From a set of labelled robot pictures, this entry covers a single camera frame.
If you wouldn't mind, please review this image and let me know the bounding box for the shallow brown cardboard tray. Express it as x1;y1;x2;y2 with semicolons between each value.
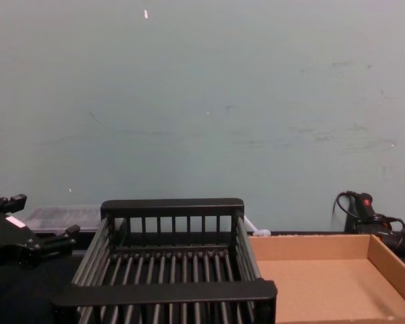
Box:
248;234;405;324

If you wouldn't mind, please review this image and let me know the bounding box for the small white plastic piece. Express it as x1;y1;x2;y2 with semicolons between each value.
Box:
243;215;271;238

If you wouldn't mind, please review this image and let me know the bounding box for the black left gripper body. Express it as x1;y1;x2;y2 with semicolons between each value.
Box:
0;207;44;271

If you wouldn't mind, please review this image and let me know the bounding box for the clear plastic case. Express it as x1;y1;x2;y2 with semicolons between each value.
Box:
22;204;104;234

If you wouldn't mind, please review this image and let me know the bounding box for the black rack with steel bars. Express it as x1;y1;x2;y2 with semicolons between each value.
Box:
50;198;278;324

